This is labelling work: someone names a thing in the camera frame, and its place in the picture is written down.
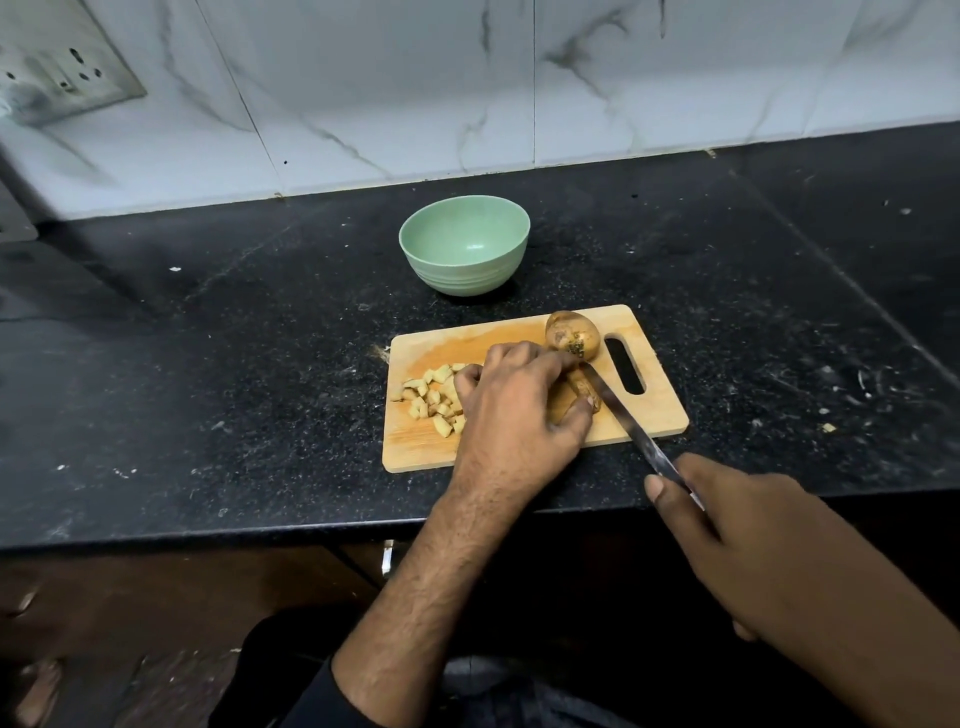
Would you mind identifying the wooden cutting board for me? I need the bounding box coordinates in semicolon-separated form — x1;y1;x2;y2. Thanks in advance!
381;303;690;474

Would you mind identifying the person's left hand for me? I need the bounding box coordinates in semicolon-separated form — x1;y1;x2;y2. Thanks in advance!
452;341;595;502

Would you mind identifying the person's dark clothing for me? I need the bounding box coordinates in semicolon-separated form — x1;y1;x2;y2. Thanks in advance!
210;603;646;728

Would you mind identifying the whole brown potato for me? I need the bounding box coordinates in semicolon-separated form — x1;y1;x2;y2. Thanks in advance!
544;310;602;363

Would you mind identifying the brown potato piece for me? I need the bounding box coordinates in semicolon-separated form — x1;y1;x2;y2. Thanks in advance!
551;367;603;421

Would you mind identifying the green bowl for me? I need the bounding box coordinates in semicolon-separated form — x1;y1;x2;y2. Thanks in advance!
398;195;531;297

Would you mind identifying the white wall socket plate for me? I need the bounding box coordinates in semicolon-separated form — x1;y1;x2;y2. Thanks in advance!
0;0;148;127

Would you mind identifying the person's right hand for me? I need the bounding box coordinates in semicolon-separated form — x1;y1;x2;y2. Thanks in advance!
643;453;822;643

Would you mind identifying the steel kitchen knife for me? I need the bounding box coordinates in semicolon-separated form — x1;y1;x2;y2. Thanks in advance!
582;363;706;513

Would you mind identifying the person's right forearm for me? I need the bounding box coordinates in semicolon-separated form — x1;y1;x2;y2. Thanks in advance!
738;495;960;728

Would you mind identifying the person's left forearm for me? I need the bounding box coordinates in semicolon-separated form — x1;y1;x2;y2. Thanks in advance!
330;472;535;728

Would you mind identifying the pile of diced potato pieces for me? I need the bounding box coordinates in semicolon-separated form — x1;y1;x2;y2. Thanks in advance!
390;363;481;439

